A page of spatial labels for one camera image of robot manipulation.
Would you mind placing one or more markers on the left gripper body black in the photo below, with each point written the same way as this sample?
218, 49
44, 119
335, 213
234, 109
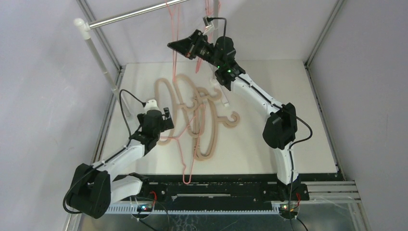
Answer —
165, 125

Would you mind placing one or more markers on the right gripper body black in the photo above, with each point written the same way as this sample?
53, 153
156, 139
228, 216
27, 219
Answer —
192, 46

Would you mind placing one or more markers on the pink wire hanger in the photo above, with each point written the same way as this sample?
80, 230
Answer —
186, 135
212, 7
174, 13
198, 65

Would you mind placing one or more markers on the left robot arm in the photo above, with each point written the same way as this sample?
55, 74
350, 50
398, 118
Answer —
95, 187

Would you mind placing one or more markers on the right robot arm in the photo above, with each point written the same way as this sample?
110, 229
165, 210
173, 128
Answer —
280, 119

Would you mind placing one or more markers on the beige hanger left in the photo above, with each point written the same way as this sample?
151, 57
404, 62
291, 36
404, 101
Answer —
163, 92

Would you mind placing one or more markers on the beige hanger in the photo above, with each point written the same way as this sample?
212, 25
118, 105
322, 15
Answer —
210, 143
163, 92
184, 90

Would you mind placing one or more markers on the beige hanger middle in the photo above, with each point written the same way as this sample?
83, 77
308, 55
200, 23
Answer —
184, 90

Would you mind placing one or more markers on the beige hanger right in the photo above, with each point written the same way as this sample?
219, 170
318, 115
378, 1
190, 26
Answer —
210, 143

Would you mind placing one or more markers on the left circuit board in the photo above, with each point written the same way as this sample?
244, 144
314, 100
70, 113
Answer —
144, 208

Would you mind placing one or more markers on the circuit board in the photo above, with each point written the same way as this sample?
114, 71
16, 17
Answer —
287, 213
144, 208

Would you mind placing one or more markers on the metal clothes rack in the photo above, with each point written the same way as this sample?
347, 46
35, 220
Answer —
85, 29

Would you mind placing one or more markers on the right circuit board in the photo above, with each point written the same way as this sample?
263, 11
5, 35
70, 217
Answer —
287, 213

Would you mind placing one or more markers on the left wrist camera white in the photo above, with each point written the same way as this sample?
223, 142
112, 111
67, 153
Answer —
150, 105

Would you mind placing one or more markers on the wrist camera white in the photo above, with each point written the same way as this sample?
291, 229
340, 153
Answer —
150, 105
209, 26

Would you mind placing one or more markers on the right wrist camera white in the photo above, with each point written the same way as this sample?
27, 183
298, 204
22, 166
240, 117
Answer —
209, 26

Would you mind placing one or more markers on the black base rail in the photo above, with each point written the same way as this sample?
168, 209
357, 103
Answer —
234, 192

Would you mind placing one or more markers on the aluminium frame structure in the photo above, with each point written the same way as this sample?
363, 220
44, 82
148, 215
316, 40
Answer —
333, 193

